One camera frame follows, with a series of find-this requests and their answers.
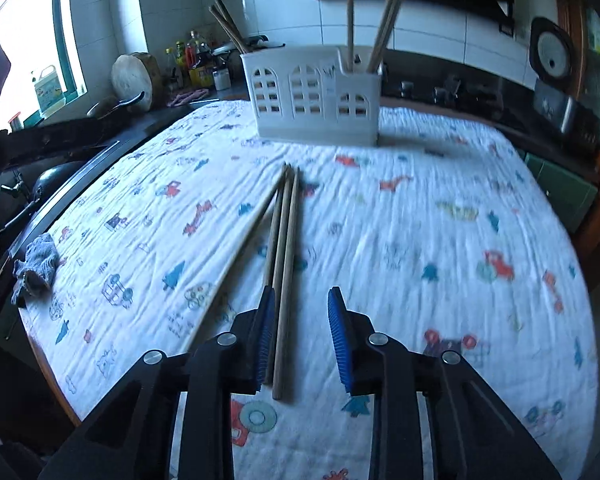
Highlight long wooden chopstick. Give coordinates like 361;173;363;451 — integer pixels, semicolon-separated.
370;0;407;74
214;2;249;54
261;164;294;388
224;163;288;282
272;166;301;401
366;0;400;74
220;0;251;53
345;0;356;72
208;6;247;55

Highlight round wooden cutting board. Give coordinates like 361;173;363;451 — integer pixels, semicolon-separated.
110;52;159;112

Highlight green cabinet doors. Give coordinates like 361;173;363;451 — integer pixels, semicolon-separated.
524;152;600;234

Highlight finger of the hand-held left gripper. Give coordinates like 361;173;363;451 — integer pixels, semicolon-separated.
0;119;121;168

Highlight metal sink faucet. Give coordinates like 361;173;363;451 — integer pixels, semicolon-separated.
0;169;47;232

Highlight grey rag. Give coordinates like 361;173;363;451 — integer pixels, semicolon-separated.
11;233;64;307

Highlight group of condiment bottles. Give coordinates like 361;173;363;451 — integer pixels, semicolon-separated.
186;29;212;72

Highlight gas stove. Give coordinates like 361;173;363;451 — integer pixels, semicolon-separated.
380;74;486;108

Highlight black rice cooker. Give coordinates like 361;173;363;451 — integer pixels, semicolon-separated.
528;16;600;152

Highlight yellow tin can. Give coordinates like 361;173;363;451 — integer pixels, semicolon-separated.
188;65;215;88

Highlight plastic detergent bottle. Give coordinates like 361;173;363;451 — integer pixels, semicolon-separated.
31;64;67;112

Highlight kitchen window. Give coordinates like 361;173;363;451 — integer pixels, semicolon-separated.
0;0;87;128

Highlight white plastic utensil holder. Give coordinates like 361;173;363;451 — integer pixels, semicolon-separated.
239;44;384;147

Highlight white printed tablecloth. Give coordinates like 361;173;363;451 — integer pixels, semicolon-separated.
17;99;598;480

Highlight pink cloth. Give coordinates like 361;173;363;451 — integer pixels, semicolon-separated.
167;88;210;108

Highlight yellow-capped sauce bottle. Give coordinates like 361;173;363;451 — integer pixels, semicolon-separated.
164;47;182;92

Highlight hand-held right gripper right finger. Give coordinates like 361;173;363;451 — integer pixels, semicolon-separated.
327;286;563;480

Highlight metal pressure cooker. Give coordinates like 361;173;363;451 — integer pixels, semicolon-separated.
211;34;272;57

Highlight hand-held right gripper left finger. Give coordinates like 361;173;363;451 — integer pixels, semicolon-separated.
37;286;277;480

